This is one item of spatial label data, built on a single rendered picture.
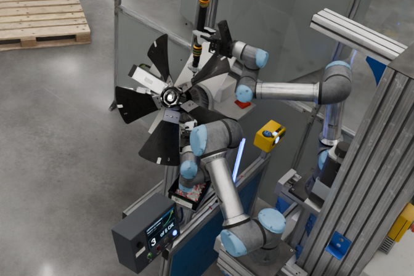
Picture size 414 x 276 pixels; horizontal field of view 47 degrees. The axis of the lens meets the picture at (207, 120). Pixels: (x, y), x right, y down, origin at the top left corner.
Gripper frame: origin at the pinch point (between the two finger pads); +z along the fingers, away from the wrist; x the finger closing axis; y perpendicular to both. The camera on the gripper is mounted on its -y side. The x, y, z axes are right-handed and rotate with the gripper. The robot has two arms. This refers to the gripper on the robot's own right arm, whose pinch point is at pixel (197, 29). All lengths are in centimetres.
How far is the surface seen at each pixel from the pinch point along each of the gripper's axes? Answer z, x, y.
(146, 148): 10, -22, 66
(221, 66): -9.9, 13.7, 24.0
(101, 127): 104, 63, 165
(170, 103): 7.0, -5.3, 44.9
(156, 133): 8, -15, 59
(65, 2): 248, 188, 151
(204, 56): 10, 37, 39
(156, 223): -29, -76, 41
